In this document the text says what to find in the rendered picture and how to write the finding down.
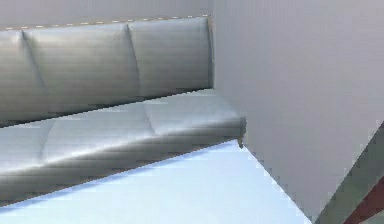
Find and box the grey leather sofa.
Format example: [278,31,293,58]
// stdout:
[0,14,248,208]

